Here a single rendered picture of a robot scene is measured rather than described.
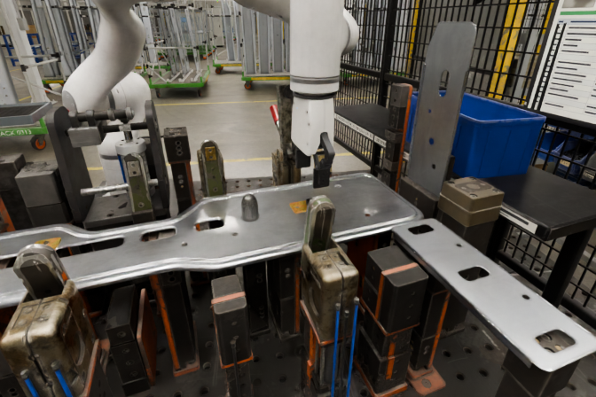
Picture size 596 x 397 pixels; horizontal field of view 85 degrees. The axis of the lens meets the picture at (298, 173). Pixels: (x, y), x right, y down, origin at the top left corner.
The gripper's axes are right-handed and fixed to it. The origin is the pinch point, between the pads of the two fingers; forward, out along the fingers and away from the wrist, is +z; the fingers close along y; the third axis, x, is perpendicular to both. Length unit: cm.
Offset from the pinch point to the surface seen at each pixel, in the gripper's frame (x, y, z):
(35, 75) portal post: -249, -636, 67
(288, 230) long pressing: -7.1, 7.3, 7.3
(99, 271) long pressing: -37.0, 7.7, 7.5
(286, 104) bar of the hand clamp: -0.2, -15.5, -9.8
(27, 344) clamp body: -40.7, 22.1, 3.9
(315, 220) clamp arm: -6.9, 18.3, -1.9
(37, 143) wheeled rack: -180, -373, 104
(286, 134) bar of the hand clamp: -0.4, -14.4, -3.2
